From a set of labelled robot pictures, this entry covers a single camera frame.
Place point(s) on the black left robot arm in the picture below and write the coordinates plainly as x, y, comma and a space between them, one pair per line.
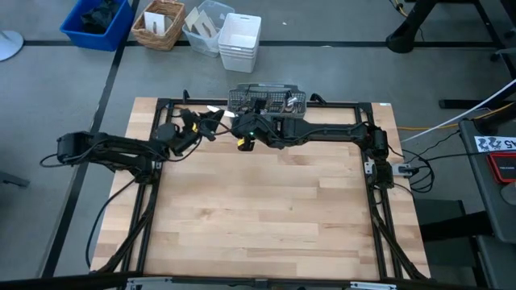
113, 151

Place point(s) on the grey round floor base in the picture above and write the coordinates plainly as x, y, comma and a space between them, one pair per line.
8, 44

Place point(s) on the black aluminium table frame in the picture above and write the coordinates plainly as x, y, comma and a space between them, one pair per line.
342, 105

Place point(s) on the white plastic bin stack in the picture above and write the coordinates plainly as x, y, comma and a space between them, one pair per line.
240, 36

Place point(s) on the grey plastic silverware caddy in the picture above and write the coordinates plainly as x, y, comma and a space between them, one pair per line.
278, 96

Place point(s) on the brown wicker basket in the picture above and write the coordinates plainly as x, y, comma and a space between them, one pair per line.
157, 40

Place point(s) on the grey floor object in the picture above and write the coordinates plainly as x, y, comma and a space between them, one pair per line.
12, 179

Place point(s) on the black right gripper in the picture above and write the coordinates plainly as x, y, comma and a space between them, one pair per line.
258, 129

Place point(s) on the white card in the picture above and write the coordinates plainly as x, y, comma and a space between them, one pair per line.
154, 22

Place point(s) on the black cloth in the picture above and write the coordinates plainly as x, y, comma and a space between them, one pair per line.
98, 18

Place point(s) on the black side cart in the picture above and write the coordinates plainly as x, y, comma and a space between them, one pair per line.
492, 209

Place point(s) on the grey power box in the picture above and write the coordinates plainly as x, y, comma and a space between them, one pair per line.
404, 169

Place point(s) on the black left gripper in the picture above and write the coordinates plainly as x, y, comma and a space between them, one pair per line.
181, 133

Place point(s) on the black post with flared base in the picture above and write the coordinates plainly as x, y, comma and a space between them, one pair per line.
403, 38

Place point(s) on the table-edge camera mount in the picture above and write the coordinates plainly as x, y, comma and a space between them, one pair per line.
258, 284

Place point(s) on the blue plastic bin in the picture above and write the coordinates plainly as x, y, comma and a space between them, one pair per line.
96, 42

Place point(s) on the white printed paper label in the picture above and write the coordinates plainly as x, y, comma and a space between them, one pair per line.
493, 143

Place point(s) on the beige cardboard piece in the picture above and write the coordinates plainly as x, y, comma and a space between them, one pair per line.
206, 26
190, 18

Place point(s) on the black neighbouring table frame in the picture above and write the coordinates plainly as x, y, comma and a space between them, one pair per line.
463, 104

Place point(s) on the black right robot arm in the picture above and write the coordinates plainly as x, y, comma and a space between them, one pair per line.
330, 131

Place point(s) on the clear plastic bin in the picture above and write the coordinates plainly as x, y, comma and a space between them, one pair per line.
225, 10

